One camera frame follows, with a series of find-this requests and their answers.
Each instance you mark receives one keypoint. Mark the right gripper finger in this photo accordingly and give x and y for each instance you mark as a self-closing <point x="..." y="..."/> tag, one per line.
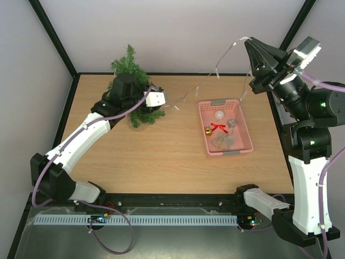
<point x="259" y="57"/>
<point x="278" y="55"/>

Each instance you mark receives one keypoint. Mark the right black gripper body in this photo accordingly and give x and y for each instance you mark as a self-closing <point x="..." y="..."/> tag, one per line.
<point x="268" y="76"/>

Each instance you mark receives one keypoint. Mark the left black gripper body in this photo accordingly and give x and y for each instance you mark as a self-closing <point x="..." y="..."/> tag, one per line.
<point x="150" y="110"/>

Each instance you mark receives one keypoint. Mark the clear string lights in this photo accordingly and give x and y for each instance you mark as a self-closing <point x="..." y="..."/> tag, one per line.
<point x="127" y="64"/>

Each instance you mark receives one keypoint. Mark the small green christmas tree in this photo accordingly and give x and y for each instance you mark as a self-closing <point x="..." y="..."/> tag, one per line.
<point x="125" y="89"/>

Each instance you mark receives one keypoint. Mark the silver gift box ornament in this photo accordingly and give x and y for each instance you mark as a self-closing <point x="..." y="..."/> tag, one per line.
<point x="232" y="123"/>

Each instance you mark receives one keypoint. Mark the pink plastic basket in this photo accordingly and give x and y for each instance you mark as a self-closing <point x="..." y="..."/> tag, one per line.
<point x="232" y="109"/>

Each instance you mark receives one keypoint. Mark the clear battery box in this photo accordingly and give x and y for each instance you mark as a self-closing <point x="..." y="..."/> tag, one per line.
<point x="229" y="140"/>

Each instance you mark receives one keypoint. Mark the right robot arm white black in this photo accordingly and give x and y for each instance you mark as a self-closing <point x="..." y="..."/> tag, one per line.
<point x="316" y="106"/>

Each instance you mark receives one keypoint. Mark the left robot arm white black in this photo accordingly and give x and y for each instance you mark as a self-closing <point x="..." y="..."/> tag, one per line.
<point x="50" y="173"/>

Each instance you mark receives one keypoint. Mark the white ball ornament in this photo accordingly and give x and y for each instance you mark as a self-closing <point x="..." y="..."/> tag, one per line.
<point x="219" y="114"/>

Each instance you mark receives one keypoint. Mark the red ribbon bow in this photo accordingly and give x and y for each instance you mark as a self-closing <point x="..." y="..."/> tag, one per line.
<point x="219" y="126"/>

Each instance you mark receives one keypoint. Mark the burlap bow ornament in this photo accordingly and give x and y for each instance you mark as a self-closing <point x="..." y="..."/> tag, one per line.
<point x="219" y="143"/>

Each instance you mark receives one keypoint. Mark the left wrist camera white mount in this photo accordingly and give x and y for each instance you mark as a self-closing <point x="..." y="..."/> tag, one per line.
<point x="155" y="99"/>

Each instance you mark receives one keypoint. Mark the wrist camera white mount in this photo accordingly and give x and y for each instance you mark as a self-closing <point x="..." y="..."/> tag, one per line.
<point x="155" y="99"/>
<point x="303" y="54"/>

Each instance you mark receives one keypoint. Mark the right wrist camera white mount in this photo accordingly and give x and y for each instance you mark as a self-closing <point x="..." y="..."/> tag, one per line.
<point x="303" y="54"/>

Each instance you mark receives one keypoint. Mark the black aluminium rail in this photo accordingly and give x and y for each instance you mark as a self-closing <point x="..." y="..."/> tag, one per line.
<point x="223" y="203"/>

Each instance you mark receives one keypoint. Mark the light blue cable duct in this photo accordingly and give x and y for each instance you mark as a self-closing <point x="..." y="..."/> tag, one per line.
<point x="136" y="220"/>

